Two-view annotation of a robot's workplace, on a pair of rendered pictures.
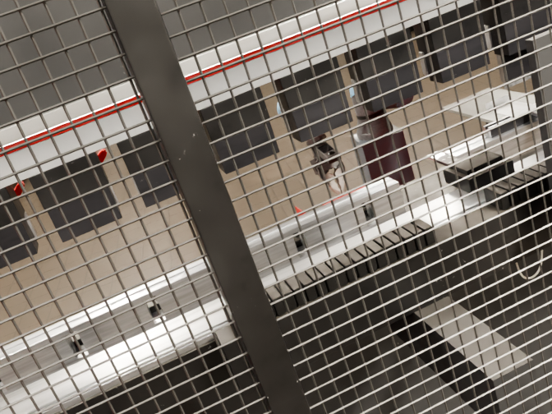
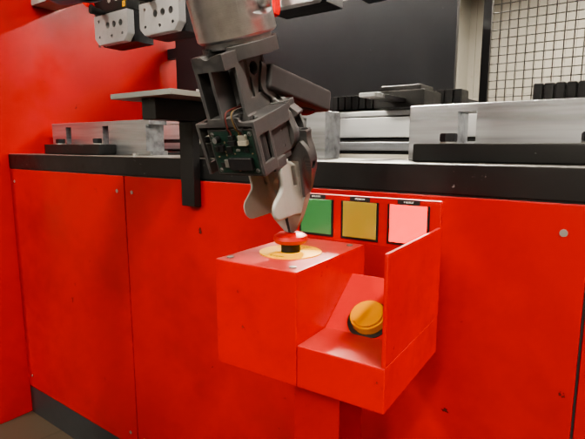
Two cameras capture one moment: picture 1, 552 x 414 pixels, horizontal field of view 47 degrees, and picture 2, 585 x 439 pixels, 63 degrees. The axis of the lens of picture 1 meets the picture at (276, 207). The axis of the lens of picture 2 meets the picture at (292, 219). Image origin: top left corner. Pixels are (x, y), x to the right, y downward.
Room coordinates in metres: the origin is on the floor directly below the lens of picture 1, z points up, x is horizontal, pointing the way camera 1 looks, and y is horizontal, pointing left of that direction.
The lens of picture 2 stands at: (2.33, 0.17, 0.90)
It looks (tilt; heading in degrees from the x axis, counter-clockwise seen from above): 9 degrees down; 227
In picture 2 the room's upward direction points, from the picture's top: straight up
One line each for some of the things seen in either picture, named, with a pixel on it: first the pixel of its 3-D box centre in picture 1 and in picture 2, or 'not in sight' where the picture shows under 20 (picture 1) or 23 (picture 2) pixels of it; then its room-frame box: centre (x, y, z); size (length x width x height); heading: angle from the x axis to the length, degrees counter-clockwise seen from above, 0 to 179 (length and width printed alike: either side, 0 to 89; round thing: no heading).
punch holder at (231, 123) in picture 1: (236, 128); not in sight; (1.50, 0.03, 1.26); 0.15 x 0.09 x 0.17; 101
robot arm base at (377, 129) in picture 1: (372, 121); not in sight; (2.55, -0.50, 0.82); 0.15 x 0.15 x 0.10
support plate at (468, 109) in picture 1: (492, 104); (192, 99); (1.79, -0.71, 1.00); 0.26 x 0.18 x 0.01; 11
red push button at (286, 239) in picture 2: not in sight; (290, 246); (1.96, -0.22, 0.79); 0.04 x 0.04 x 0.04
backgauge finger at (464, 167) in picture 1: (459, 162); (393, 95); (1.43, -0.46, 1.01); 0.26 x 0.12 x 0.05; 11
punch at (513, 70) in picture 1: (517, 66); not in sight; (1.65, -0.74, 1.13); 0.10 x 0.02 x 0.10; 101
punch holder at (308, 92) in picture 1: (311, 98); not in sight; (1.54, -0.17, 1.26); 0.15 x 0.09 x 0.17; 101
